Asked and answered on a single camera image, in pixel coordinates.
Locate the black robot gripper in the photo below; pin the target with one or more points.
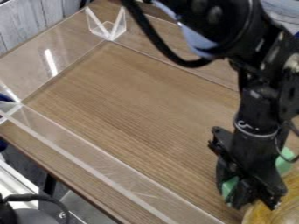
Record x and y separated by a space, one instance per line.
246 169

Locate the green rectangular block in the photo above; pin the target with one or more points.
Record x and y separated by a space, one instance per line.
283 165

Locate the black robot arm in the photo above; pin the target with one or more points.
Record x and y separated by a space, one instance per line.
234 30

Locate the grey metal plate with screw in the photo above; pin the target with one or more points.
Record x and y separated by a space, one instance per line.
83 213

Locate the black table leg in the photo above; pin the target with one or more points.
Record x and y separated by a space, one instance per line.
49 185

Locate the blue object at left edge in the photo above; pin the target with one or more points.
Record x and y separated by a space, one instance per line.
5 98

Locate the clear acrylic front wall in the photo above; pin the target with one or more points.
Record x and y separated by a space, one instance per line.
135 139

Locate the clear acrylic corner bracket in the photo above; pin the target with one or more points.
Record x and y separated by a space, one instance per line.
105 29

